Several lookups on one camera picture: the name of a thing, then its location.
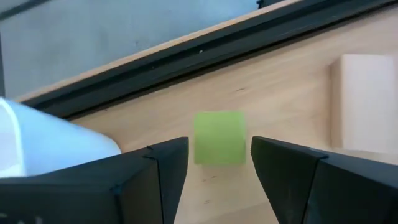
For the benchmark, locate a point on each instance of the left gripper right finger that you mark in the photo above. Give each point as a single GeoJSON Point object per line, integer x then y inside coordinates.
{"type": "Point", "coordinates": [326, 193]}

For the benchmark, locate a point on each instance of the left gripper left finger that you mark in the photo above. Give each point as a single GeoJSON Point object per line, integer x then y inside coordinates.
{"type": "Point", "coordinates": [93, 193]}

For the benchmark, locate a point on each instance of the light wooden block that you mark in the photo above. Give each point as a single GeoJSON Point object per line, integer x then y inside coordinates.
{"type": "Point", "coordinates": [367, 102]}

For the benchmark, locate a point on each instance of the green block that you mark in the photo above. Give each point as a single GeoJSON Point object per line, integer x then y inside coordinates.
{"type": "Point", "coordinates": [219, 137]}

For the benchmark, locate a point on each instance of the white plastic bin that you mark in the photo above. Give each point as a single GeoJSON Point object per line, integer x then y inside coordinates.
{"type": "Point", "coordinates": [46, 140]}

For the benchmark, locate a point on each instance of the black aluminium frame rail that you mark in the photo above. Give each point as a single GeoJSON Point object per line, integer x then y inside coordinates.
{"type": "Point", "coordinates": [186, 63]}

